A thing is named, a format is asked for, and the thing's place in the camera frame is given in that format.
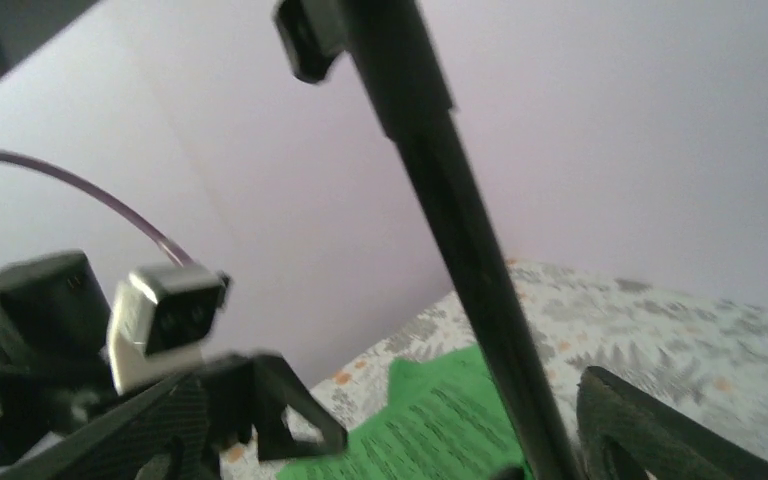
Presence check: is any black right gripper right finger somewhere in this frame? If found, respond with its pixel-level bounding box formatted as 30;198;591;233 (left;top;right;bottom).
576;366;768;480

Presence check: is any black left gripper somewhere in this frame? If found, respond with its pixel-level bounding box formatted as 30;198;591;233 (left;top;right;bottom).
59;352;349;480

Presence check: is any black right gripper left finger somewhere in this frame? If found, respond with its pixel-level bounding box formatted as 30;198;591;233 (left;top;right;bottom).
0;374;209;479

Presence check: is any green sheet music page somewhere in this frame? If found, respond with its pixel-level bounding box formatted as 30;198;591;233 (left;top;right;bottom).
277;345;532;480

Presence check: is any black music stand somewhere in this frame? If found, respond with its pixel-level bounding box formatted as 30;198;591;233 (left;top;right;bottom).
0;0;584;480

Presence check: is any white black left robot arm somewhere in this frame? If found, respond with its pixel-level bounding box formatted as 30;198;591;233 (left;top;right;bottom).
0;250;348;479

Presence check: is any floral patterned mat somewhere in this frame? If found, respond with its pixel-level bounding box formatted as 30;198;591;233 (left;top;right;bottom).
221;262;768;479

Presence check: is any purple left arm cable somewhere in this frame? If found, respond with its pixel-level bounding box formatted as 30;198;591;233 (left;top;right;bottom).
0;145;196;270

